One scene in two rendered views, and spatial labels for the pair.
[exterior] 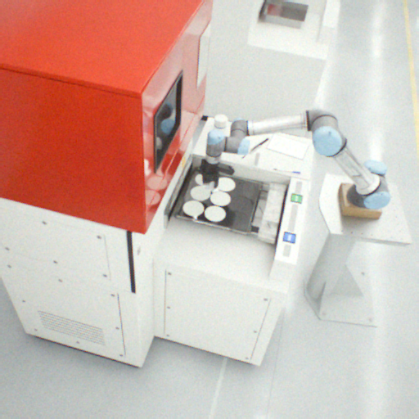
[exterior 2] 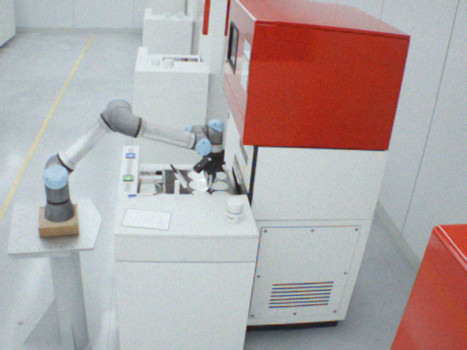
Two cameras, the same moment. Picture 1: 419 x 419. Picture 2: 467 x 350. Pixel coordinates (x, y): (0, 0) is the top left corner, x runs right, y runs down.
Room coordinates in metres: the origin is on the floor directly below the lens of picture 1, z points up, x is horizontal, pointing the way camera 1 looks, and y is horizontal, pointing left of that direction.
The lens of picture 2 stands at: (3.89, -0.78, 2.20)
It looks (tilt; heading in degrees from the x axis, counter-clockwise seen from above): 27 degrees down; 159
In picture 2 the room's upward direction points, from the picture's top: 6 degrees clockwise
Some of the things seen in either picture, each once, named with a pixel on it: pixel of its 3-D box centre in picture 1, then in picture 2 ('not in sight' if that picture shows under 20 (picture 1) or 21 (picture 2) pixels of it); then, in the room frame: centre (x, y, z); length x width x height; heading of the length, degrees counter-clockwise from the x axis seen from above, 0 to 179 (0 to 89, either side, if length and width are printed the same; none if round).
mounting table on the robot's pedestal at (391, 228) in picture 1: (357, 214); (57, 234); (1.73, -0.83, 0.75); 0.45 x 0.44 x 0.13; 88
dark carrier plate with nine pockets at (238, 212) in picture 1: (220, 198); (198, 185); (1.59, -0.08, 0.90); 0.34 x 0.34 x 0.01; 79
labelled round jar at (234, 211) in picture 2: (220, 124); (234, 210); (2.04, -0.04, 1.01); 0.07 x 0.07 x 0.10
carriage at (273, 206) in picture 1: (272, 213); (147, 191); (1.56, -0.34, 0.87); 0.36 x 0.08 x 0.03; 169
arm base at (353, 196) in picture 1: (363, 191); (58, 204); (1.73, -0.81, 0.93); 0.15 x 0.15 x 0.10
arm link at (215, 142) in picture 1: (215, 142); (215, 132); (1.63, -0.02, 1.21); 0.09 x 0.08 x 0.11; 88
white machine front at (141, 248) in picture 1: (165, 196); (238, 149); (1.45, 0.18, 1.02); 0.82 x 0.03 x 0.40; 169
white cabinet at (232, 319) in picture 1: (232, 252); (176, 269); (1.65, -0.20, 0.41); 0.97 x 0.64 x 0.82; 169
